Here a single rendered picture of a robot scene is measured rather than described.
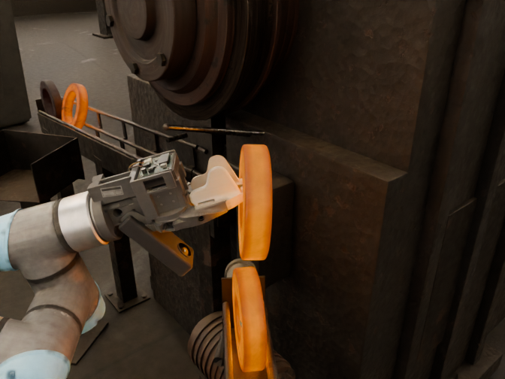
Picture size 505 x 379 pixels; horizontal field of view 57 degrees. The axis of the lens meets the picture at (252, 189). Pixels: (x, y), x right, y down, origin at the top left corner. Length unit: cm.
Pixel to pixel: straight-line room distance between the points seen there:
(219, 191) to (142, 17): 44
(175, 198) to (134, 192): 5
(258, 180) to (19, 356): 33
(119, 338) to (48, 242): 116
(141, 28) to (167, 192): 43
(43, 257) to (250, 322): 29
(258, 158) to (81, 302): 31
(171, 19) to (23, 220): 42
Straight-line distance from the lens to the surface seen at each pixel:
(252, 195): 55
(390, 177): 82
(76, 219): 63
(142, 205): 60
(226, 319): 78
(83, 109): 185
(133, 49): 103
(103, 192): 62
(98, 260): 218
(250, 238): 57
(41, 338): 62
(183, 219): 59
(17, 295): 210
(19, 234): 66
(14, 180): 158
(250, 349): 69
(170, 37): 87
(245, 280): 69
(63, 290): 68
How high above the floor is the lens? 121
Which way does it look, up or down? 27 degrees down
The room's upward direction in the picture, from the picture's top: straight up
